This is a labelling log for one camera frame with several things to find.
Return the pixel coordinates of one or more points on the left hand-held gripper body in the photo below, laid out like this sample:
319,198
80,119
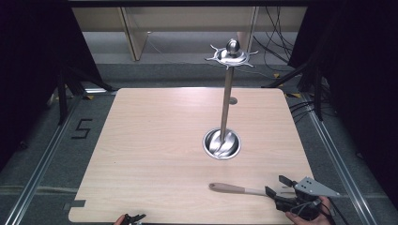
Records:
129,219

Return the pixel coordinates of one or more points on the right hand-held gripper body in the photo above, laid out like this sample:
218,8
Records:
314,187

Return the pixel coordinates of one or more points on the metal utensil rack stand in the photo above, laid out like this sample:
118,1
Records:
226,103

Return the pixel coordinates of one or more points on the person's left hand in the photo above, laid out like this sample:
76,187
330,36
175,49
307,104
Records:
119,221

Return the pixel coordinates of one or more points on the person's right hand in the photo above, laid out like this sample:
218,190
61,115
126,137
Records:
313,221

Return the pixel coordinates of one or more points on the black metal stand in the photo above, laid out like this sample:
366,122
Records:
62,100
317,93

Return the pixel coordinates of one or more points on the black curtain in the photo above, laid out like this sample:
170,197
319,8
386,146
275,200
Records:
28,78
363,78

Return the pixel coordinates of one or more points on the light wooden cabinet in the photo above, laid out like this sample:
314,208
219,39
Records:
134,28

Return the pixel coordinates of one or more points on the aluminium floor rail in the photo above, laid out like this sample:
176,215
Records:
40,168
338,162

